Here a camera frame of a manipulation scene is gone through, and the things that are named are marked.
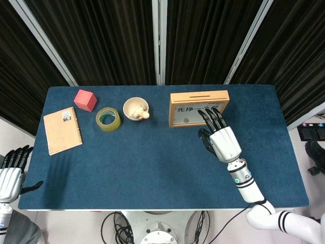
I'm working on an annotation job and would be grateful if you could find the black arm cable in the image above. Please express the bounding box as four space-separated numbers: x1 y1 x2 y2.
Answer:
217 199 274 244

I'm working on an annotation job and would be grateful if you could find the beige ribbed bowl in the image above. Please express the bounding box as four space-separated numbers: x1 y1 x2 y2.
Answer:
123 97 150 122

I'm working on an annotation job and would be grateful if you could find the black device with stickers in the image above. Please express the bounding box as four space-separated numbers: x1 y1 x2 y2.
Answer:
297 121 325 142

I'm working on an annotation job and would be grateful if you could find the beige spiral notebook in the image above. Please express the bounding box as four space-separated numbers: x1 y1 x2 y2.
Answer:
43 106 84 156

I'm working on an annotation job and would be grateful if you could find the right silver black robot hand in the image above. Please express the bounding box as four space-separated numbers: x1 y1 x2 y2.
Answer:
197 108 242 163

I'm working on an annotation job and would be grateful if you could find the black shoe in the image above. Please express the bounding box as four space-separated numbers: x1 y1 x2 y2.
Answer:
304 139 325 166

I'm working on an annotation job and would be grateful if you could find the black pleated curtain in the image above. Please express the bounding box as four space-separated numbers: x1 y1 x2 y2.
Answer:
0 0 71 138
165 0 264 85
24 0 157 86
230 0 325 127

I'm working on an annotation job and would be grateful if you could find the wooden coin bank box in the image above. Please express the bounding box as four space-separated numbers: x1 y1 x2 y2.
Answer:
169 89 231 129

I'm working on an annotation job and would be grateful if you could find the yellow packing tape roll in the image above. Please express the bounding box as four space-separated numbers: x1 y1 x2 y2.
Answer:
95 107 122 132

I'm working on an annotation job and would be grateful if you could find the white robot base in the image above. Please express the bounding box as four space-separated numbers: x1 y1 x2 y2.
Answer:
121 209 195 244

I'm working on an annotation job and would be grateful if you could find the pink foam cube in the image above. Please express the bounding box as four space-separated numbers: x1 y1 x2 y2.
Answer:
73 89 98 112

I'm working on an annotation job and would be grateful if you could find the blue table cloth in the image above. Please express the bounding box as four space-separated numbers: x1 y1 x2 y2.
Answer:
17 85 310 210

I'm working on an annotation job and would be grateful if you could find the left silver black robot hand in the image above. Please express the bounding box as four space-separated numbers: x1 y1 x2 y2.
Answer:
0 144 44 202

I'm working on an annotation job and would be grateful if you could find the black cable bundle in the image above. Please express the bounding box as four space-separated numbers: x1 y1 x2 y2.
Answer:
101 210 136 244
189 210 212 244

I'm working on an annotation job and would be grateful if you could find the grey partition post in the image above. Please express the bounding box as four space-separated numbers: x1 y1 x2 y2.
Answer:
224 0 274 85
288 101 325 131
7 0 79 86
151 0 168 86

